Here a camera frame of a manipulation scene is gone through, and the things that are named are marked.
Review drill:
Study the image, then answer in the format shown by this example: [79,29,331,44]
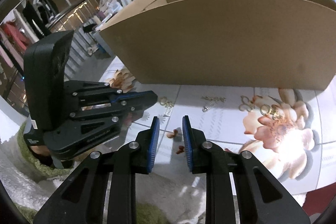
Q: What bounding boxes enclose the black hanging garment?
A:
[22,0,61,39]

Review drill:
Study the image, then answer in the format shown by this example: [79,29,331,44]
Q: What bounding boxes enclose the brown cardboard box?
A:
[98,0,336,90]

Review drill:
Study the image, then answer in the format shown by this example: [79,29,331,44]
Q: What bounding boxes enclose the red hanging garments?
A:
[0,22,30,67]

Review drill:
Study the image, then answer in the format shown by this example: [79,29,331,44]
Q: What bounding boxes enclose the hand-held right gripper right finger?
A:
[182,115,311,224]

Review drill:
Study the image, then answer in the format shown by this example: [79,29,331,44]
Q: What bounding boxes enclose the gold bar earring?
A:
[201,95,226,112]

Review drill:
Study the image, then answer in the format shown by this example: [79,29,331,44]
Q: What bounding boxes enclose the gold ring earring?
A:
[158,96,174,116]

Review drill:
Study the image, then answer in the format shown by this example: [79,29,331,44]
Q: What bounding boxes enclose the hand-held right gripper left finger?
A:
[33,116,160,224]

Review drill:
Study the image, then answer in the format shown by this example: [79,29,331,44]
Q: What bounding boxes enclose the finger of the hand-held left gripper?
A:
[43,107,144,161]
[64,80,158,112]

